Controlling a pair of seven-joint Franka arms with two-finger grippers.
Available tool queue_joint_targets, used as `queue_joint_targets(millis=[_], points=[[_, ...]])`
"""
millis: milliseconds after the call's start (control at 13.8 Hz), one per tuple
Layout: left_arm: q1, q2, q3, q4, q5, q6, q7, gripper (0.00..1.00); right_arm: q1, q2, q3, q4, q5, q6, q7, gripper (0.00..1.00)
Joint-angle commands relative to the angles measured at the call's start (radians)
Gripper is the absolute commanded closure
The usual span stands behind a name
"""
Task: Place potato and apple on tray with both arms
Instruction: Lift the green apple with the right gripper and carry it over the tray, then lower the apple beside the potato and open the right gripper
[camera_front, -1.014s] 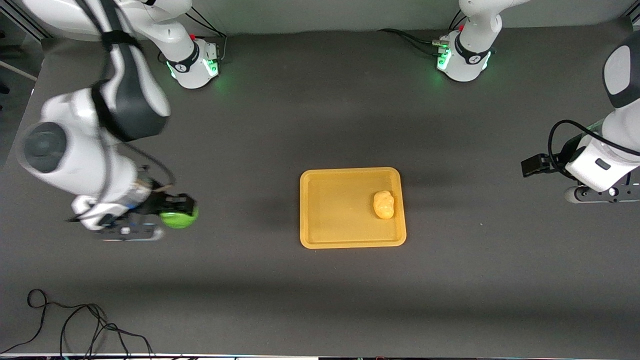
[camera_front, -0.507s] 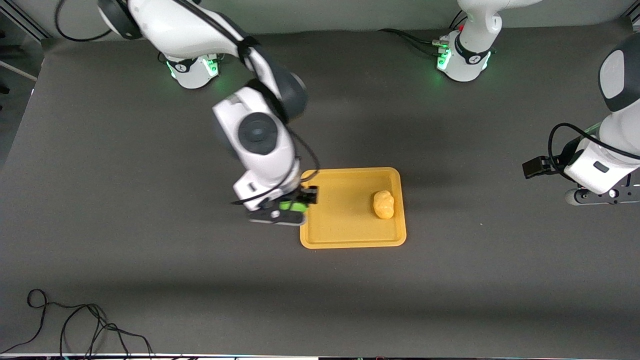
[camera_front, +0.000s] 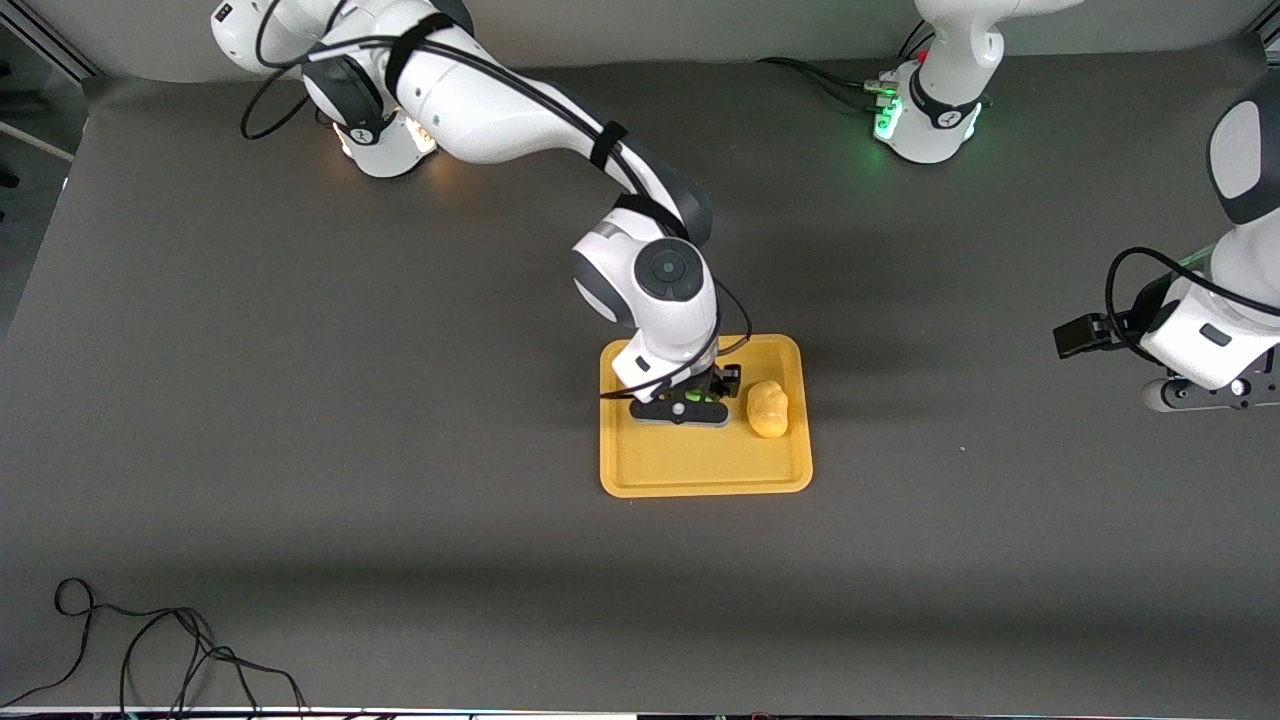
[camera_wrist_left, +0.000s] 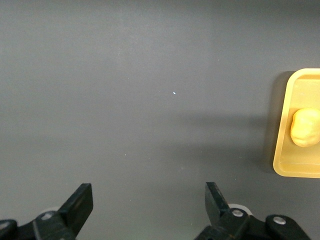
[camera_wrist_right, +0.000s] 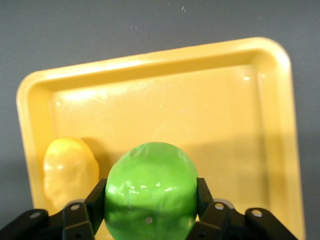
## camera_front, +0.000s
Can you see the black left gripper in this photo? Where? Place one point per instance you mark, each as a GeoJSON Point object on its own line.
{"type": "Point", "coordinates": [1082, 337]}

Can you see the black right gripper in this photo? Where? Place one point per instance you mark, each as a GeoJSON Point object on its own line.
{"type": "Point", "coordinates": [722, 381]}

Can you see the green apple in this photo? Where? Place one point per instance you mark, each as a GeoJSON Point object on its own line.
{"type": "Point", "coordinates": [700, 399]}

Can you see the yellow potato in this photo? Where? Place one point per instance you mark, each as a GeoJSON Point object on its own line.
{"type": "Point", "coordinates": [767, 409]}

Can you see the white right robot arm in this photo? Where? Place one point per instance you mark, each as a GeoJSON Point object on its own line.
{"type": "Point", "coordinates": [500, 110]}

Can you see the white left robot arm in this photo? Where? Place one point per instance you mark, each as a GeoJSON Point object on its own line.
{"type": "Point", "coordinates": [1240, 300]}

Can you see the yellow plastic tray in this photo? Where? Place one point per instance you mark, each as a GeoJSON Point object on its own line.
{"type": "Point", "coordinates": [700, 460]}

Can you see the dark grey table mat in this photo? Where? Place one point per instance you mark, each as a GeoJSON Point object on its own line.
{"type": "Point", "coordinates": [400, 350]}

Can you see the aluminium frame rail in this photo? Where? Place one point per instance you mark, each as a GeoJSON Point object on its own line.
{"type": "Point", "coordinates": [50, 40]}

